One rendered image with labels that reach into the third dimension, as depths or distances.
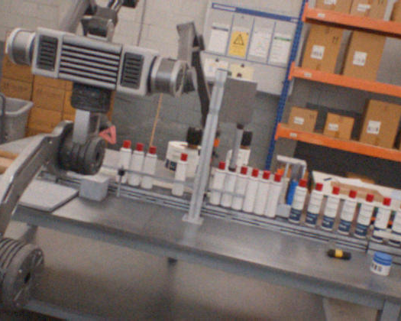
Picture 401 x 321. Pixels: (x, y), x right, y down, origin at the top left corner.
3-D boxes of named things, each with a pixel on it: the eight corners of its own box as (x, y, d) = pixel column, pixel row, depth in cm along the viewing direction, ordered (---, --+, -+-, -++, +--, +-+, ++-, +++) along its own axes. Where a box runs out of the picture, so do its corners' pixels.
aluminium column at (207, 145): (198, 218, 222) (228, 70, 208) (197, 222, 217) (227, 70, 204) (189, 216, 222) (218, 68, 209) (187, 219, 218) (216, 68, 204)
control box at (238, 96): (249, 124, 219) (258, 82, 215) (224, 123, 206) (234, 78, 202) (231, 119, 225) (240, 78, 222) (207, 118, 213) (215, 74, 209)
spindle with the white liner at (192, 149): (195, 181, 265) (205, 128, 259) (192, 185, 257) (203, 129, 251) (179, 177, 266) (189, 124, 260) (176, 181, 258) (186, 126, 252)
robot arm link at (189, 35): (173, 17, 209) (195, 13, 207) (182, 45, 218) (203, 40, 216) (164, 82, 178) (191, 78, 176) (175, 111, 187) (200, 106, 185)
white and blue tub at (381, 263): (367, 266, 204) (371, 251, 202) (383, 269, 204) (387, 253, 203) (374, 273, 197) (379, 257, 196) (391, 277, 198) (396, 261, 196)
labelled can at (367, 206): (363, 236, 227) (375, 193, 223) (366, 240, 222) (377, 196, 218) (352, 233, 227) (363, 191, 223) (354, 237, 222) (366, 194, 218)
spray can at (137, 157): (140, 184, 239) (147, 144, 235) (137, 187, 234) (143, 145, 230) (129, 182, 240) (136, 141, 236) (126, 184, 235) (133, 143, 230)
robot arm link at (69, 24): (70, -17, 210) (93, -17, 209) (79, 10, 221) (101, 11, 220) (34, 55, 185) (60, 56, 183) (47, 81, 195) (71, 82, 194)
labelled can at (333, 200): (331, 228, 229) (341, 186, 224) (332, 231, 224) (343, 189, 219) (319, 225, 229) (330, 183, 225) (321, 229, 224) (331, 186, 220)
